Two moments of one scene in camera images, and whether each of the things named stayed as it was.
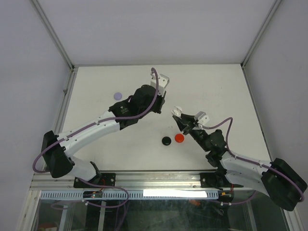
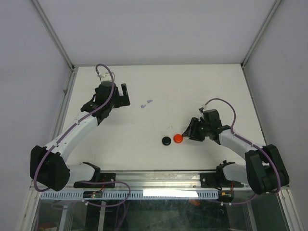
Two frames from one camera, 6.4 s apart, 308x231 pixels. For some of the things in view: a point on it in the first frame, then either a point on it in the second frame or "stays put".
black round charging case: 166,140 stays put
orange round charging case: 179,137 stays put
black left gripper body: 158,104 → 119,101
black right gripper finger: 187,117 → 186,134
